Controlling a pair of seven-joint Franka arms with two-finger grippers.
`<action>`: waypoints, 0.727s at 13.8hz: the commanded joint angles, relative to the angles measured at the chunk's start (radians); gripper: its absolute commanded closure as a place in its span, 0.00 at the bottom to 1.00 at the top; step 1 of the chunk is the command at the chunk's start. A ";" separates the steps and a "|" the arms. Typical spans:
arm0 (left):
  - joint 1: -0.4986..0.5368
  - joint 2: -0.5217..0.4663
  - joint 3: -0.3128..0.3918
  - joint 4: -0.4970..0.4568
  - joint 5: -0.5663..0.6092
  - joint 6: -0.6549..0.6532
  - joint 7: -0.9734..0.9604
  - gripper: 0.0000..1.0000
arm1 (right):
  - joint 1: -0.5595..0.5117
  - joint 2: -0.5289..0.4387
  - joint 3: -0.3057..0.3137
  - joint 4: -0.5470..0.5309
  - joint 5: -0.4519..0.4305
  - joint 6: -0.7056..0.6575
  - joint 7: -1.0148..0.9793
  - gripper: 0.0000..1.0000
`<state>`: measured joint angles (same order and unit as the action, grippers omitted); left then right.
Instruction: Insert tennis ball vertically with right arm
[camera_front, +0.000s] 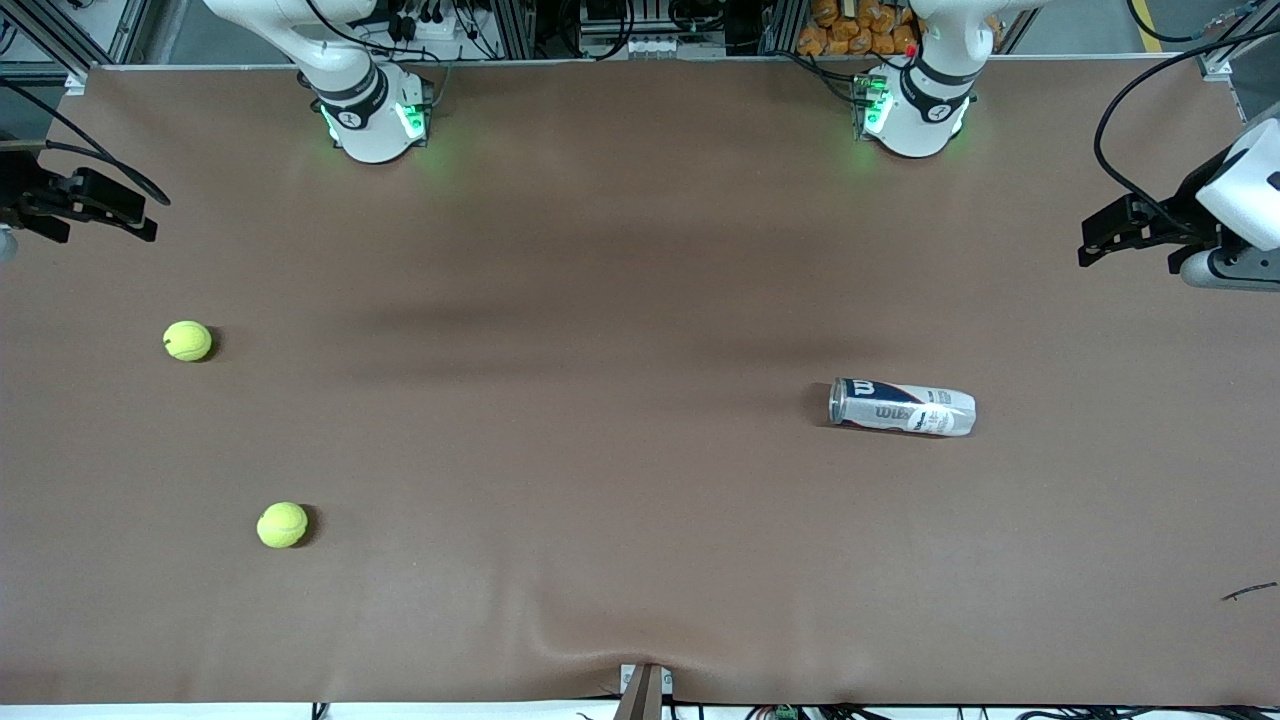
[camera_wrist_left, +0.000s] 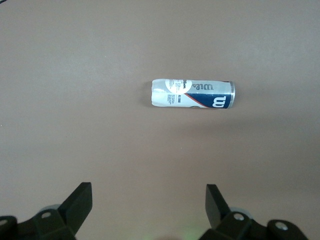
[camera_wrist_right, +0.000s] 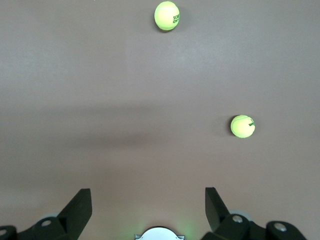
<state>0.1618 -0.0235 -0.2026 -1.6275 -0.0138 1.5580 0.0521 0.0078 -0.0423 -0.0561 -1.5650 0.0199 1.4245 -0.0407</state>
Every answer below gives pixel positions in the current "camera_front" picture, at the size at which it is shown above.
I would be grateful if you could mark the white power strip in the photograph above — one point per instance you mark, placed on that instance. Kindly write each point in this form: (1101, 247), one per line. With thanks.
(640, 46)

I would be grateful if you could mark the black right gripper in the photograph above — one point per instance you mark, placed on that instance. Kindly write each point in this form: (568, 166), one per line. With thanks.
(22, 188)

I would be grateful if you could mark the blue white tennis ball can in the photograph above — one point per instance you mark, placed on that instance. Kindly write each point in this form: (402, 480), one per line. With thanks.
(900, 407)

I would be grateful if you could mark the brown table mat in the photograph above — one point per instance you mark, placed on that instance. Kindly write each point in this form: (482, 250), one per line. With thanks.
(640, 300)

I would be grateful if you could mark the aluminium frame profile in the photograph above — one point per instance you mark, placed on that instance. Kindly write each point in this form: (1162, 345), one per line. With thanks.
(1230, 60)
(70, 40)

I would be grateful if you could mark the orange packets pile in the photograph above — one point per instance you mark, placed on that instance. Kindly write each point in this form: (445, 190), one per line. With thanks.
(850, 30)

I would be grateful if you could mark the yellow tennis ball Wilson print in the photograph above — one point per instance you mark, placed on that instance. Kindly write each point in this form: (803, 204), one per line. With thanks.
(187, 340)

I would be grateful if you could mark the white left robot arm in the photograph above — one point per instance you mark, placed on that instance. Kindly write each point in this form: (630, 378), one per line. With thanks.
(920, 120)

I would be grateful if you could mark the yellow tennis ball two-line print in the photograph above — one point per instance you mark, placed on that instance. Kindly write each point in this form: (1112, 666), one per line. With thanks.
(282, 525)

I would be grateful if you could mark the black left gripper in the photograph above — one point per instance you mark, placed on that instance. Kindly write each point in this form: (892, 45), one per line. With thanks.
(1188, 206)

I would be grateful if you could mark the white socket strip with plugs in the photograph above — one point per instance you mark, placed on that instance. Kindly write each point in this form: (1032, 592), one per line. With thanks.
(425, 25)

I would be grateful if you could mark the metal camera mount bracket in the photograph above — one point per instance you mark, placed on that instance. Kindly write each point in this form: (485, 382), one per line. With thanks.
(643, 695)

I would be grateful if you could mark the aluminium frame post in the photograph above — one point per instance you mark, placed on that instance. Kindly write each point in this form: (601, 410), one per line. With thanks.
(783, 28)
(515, 28)

